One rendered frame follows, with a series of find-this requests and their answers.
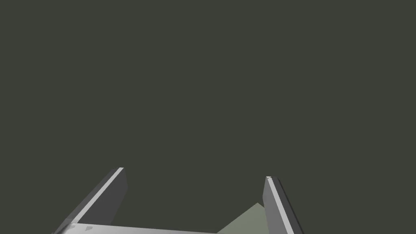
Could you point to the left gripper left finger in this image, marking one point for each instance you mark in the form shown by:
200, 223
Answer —
105, 198

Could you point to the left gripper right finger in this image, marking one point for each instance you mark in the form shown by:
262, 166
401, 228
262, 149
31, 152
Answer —
276, 208

